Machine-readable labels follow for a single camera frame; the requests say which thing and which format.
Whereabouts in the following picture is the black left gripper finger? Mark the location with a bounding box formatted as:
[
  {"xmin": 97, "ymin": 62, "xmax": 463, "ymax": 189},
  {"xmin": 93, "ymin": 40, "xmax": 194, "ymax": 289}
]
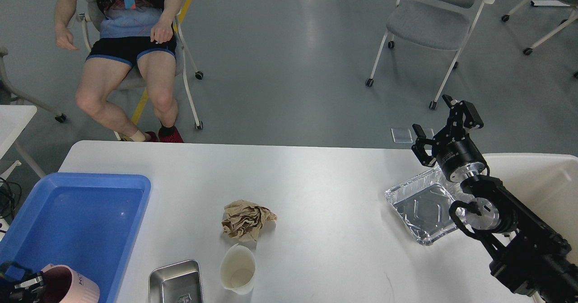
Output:
[
  {"xmin": 13, "ymin": 271, "xmax": 46, "ymax": 292},
  {"xmin": 7, "ymin": 290, "xmax": 45, "ymax": 303}
]

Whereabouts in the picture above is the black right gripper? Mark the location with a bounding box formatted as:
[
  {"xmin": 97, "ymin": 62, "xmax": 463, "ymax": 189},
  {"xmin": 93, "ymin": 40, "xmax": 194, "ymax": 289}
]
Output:
[{"xmin": 411, "ymin": 94, "xmax": 488, "ymax": 183}]

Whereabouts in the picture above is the pink mug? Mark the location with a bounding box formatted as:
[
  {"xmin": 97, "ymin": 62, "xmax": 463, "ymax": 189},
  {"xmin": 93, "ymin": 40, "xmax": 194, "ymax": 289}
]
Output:
[{"xmin": 41, "ymin": 264, "xmax": 100, "ymax": 303}]

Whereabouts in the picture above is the aluminium foil tray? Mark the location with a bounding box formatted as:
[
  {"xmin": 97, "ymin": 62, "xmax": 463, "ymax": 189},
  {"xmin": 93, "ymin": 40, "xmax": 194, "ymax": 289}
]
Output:
[{"xmin": 385, "ymin": 167, "xmax": 474, "ymax": 246}]

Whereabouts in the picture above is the stainless steel tray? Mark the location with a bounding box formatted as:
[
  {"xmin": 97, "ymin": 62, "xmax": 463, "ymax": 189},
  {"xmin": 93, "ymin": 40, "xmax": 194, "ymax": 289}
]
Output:
[{"xmin": 149, "ymin": 259, "xmax": 204, "ymax": 303}]

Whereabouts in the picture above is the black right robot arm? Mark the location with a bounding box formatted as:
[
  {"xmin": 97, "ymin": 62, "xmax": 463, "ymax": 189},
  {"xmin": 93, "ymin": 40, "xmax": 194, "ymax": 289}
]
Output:
[{"xmin": 411, "ymin": 94, "xmax": 578, "ymax": 303}]

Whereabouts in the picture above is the clear floor plate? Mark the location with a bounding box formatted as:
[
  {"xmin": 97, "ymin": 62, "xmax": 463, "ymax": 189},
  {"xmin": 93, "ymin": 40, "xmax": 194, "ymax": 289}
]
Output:
[{"xmin": 391, "ymin": 127, "xmax": 414, "ymax": 143}]

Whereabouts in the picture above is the blue plastic tray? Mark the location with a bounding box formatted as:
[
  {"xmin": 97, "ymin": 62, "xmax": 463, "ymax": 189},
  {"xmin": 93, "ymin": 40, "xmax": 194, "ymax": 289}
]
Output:
[{"xmin": 0, "ymin": 172, "xmax": 151, "ymax": 303}]

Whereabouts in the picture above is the white plastic bin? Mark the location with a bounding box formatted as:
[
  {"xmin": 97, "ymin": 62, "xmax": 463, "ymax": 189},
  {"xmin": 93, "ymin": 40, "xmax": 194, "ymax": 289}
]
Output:
[{"xmin": 485, "ymin": 153, "xmax": 578, "ymax": 264}]

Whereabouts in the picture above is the grey chair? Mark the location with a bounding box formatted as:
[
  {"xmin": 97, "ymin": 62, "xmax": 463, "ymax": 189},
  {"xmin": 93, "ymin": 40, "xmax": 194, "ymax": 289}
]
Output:
[
  {"xmin": 365, "ymin": 0, "xmax": 496, "ymax": 110},
  {"xmin": 0, "ymin": 47, "xmax": 67, "ymax": 123}
]

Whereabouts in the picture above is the white side table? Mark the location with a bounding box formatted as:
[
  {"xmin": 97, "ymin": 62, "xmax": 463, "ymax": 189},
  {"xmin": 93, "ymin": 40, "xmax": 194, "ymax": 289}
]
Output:
[{"xmin": 0, "ymin": 105, "xmax": 46, "ymax": 178}]

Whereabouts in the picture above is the grey chair far left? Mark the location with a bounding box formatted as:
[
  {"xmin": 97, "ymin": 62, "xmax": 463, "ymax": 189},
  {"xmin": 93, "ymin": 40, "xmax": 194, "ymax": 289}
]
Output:
[{"xmin": 0, "ymin": 47, "xmax": 67, "ymax": 123}]

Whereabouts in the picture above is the white chair far right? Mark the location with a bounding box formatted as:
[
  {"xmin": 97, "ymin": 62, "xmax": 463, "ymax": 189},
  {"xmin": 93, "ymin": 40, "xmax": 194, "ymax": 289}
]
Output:
[{"xmin": 501, "ymin": 0, "xmax": 578, "ymax": 78}]

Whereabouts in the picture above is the white plastic cup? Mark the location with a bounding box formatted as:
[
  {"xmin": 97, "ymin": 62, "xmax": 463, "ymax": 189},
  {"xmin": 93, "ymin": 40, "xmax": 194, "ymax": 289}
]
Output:
[{"xmin": 219, "ymin": 244, "xmax": 256, "ymax": 295}]

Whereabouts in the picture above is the crumpled brown paper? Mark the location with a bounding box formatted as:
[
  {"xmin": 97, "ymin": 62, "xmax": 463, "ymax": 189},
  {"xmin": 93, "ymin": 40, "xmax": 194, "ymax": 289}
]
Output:
[{"xmin": 221, "ymin": 200, "xmax": 277, "ymax": 242}]

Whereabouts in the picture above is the white chair under person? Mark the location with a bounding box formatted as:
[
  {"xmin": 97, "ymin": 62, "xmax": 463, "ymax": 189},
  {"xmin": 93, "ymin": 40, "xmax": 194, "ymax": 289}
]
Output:
[{"xmin": 76, "ymin": 0, "xmax": 204, "ymax": 130}]

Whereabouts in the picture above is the seated person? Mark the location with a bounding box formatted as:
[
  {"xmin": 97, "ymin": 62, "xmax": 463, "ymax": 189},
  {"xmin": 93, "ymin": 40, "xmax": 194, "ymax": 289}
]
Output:
[{"xmin": 75, "ymin": 0, "xmax": 183, "ymax": 143}]

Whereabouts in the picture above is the black cables left edge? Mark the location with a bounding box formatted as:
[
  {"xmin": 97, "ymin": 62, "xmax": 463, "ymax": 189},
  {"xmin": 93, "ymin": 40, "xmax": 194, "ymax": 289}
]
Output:
[{"xmin": 0, "ymin": 177, "xmax": 23, "ymax": 231}]

